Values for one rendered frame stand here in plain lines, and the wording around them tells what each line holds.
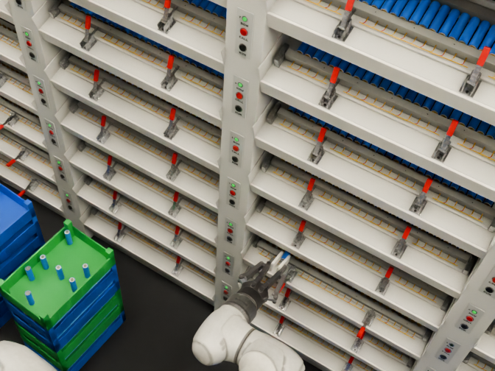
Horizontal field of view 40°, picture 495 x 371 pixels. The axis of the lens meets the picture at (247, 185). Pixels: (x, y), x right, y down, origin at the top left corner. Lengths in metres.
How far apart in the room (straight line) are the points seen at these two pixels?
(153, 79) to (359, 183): 0.60
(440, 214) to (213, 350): 0.64
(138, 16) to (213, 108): 0.29
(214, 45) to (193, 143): 0.38
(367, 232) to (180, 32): 0.68
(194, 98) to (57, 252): 0.81
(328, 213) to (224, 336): 0.41
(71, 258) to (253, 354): 0.82
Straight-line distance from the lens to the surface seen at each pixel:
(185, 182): 2.04
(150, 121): 1.95
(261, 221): 1.96
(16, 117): 2.53
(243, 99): 1.60
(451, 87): 1.33
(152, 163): 2.09
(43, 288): 2.24
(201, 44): 1.61
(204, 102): 1.74
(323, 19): 1.40
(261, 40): 1.46
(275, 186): 1.81
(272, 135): 1.67
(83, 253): 2.28
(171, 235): 2.38
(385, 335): 2.06
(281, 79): 1.53
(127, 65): 1.84
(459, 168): 1.46
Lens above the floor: 2.31
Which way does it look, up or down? 52 degrees down
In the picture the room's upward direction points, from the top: 5 degrees clockwise
